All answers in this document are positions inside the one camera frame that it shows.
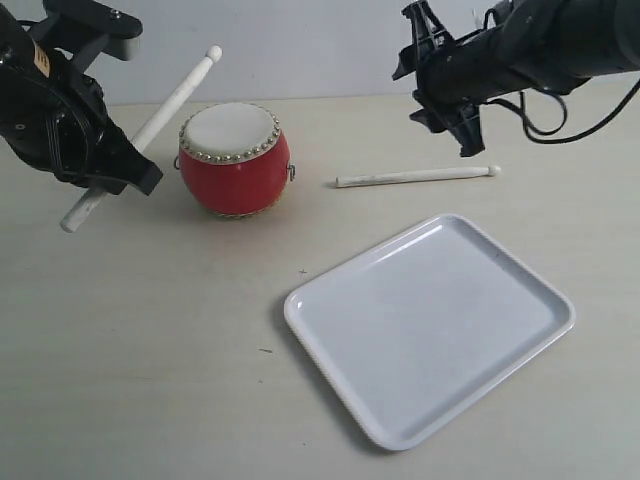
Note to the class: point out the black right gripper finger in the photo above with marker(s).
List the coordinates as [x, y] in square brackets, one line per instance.
[429, 37]
[462, 122]

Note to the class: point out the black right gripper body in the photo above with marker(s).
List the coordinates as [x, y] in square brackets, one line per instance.
[468, 72]

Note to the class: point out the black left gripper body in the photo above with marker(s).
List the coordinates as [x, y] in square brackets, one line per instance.
[52, 116]

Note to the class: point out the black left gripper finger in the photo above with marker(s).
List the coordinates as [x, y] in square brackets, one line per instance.
[103, 179]
[123, 165]

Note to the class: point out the white drumstick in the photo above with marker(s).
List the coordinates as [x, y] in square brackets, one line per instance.
[417, 176]
[143, 137]

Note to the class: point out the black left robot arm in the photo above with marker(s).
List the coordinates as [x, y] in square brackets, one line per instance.
[10, 30]

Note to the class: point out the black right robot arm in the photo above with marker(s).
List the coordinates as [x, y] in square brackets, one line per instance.
[550, 47]

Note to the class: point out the small red drum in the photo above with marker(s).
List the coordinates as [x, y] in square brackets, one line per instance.
[234, 158]

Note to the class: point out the white plastic tray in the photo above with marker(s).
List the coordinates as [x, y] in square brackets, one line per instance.
[413, 331]

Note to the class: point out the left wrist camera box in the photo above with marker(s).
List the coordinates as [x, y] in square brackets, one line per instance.
[86, 29]

